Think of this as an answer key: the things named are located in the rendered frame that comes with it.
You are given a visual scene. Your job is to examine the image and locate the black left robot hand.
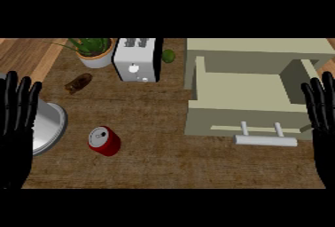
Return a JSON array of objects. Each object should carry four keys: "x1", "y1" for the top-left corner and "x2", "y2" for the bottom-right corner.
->
[{"x1": 0, "y1": 70, "x2": 43, "y2": 190}]

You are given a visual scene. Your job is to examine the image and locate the beige open drawer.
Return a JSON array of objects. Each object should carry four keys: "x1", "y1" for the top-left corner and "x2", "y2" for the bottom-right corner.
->
[{"x1": 183, "y1": 55, "x2": 322, "y2": 141}]

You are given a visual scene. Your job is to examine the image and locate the red soda can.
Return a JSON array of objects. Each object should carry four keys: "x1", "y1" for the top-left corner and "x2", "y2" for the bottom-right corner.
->
[{"x1": 87, "y1": 125, "x2": 122, "y2": 157}]

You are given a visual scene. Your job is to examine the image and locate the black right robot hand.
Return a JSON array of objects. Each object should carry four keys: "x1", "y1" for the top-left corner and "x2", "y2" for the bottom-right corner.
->
[{"x1": 299, "y1": 71, "x2": 335, "y2": 190}]

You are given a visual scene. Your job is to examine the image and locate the green plant in white pot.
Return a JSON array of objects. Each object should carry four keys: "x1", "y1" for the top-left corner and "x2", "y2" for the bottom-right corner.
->
[{"x1": 49, "y1": 37, "x2": 118, "y2": 69}]

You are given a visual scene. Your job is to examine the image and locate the silver round lid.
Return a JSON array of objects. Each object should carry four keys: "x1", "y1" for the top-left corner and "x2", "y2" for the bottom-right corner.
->
[{"x1": 0, "y1": 73, "x2": 69, "y2": 157}]

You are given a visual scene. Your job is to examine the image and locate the white drawer handle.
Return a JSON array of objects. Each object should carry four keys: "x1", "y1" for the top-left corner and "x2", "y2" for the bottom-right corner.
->
[{"x1": 233, "y1": 121, "x2": 299, "y2": 147}]

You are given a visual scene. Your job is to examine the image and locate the beige cabinet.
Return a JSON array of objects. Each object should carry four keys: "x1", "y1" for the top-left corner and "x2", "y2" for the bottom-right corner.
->
[{"x1": 183, "y1": 37, "x2": 335, "y2": 90}]

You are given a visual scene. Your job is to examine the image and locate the white toaster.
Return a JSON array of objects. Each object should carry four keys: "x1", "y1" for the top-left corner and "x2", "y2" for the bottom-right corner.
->
[{"x1": 112, "y1": 37, "x2": 165, "y2": 83}]

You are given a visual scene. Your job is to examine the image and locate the green lime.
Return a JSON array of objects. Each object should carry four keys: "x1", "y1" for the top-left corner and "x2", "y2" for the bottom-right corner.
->
[{"x1": 161, "y1": 49, "x2": 177, "y2": 64}]

